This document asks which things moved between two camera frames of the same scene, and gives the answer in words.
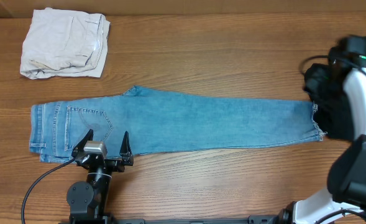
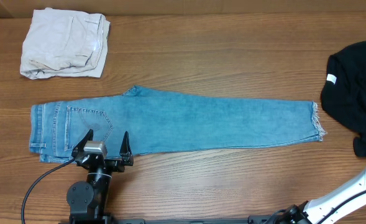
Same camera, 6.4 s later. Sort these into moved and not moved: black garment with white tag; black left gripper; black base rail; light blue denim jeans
Moved: black garment with white tag
Not moved: black left gripper; light blue denim jeans; black base rail
